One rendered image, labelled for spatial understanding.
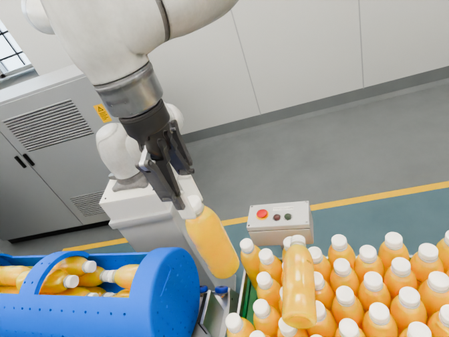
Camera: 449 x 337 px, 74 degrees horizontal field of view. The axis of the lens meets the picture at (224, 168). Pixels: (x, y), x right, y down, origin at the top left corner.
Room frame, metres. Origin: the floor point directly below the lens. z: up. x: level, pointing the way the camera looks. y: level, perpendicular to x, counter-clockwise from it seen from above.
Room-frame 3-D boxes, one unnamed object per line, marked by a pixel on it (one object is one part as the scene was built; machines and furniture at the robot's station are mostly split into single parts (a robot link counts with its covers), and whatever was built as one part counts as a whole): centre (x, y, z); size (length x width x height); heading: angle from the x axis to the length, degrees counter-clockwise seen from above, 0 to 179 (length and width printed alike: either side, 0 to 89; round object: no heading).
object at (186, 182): (0.49, 0.08, 1.47); 0.03 x 0.01 x 0.07; 64
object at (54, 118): (2.75, 1.47, 0.72); 2.15 x 0.54 x 1.45; 73
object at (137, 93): (0.47, 0.09, 1.70); 0.09 x 0.09 x 0.06
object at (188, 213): (0.45, 0.10, 1.47); 0.03 x 0.01 x 0.07; 64
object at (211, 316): (0.51, 0.21, 0.99); 0.10 x 0.02 x 0.12; 155
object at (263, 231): (0.69, -0.10, 1.05); 0.20 x 0.10 x 0.10; 65
